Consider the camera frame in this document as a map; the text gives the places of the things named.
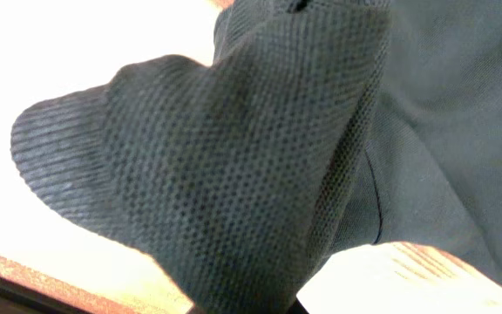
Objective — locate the black polo shirt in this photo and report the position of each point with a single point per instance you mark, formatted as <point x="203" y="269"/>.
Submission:
<point x="320" y="126"/>

